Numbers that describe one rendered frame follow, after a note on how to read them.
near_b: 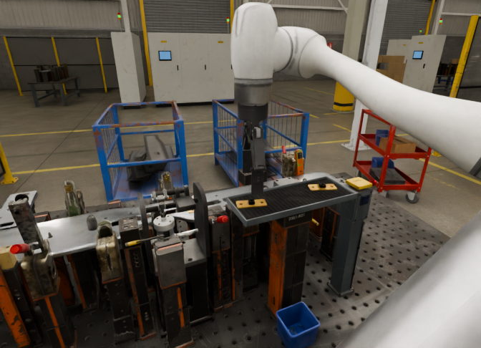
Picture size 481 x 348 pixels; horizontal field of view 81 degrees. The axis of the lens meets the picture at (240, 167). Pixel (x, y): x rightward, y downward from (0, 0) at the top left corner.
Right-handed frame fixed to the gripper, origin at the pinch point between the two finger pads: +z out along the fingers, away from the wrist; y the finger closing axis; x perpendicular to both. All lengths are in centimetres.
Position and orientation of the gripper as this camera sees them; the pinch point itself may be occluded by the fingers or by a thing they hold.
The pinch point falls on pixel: (252, 178)
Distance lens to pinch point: 76.8
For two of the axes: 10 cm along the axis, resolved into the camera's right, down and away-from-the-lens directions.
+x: -9.9, 0.6, -1.4
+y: -1.5, -3.8, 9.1
